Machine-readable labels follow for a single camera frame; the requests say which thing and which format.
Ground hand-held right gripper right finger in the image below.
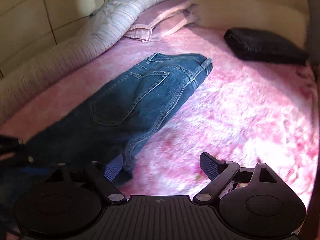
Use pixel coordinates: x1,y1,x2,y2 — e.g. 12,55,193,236
193,152,284,204

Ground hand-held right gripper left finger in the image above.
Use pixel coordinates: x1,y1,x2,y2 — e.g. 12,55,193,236
44,154,127,204

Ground pink rose blanket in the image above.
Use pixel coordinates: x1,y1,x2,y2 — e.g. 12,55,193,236
0,25,318,205

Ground cream padded headboard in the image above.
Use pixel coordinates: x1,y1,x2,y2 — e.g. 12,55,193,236
179,0,309,52

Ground blue denim jeans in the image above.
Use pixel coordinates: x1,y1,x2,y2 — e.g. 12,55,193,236
24,52,213,182

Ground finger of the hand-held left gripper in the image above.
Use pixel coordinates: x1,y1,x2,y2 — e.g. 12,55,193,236
0,134,34,165

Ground folded black jeans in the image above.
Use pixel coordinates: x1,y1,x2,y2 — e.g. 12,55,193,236
223,27,310,66

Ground pink bordered pillow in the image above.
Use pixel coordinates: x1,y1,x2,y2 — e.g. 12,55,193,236
124,0,200,42

